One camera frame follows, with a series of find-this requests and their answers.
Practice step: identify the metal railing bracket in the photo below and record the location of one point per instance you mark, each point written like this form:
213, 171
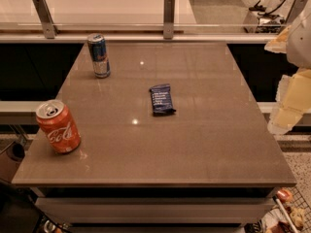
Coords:
168, 19
296, 8
44, 15

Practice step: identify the dark blue snack bar wrapper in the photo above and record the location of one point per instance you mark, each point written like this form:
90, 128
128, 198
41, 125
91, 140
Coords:
161, 100

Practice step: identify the right metal railing bracket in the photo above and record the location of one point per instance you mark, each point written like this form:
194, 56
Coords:
296, 8

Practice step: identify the blue silver redbull can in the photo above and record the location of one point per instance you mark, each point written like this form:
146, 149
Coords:
98, 53

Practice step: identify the wire basket with snacks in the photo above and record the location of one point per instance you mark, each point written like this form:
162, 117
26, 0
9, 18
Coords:
291, 214

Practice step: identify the middle metal railing bracket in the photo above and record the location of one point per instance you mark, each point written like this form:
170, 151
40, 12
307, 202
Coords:
168, 19

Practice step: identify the red coca cola can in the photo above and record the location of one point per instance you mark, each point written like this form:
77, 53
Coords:
56, 121

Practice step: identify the metal glass railing bar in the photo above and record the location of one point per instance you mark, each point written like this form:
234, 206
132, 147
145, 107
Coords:
81, 38

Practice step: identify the left metal railing bracket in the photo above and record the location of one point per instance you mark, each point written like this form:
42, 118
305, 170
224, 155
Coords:
44, 15

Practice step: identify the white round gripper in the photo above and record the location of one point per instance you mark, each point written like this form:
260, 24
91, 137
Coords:
300, 44

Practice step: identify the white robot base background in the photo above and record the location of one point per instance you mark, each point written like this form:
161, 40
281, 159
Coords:
264, 18

